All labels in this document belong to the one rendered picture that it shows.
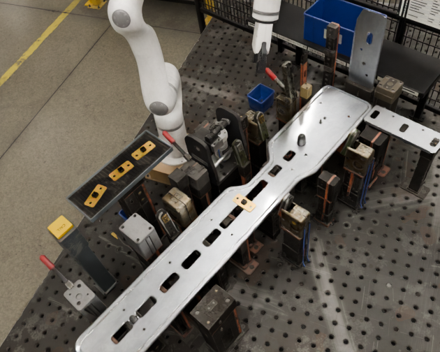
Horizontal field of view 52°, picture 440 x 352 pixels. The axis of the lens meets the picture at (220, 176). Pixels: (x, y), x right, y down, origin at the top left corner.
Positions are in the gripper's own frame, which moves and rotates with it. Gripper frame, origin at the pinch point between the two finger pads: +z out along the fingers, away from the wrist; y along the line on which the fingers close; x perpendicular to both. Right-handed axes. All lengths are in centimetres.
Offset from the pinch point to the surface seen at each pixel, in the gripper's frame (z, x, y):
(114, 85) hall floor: 96, -86, -188
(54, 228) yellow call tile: 42, -64, 39
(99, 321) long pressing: 63, -48, 58
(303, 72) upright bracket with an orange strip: 10.0, 20.8, -20.7
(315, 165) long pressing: 32.2, 23.4, 11.0
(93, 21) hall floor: 73, -117, -275
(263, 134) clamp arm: 29.4, 5.8, -4.6
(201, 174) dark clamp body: 34.5, -17.8, 17.0
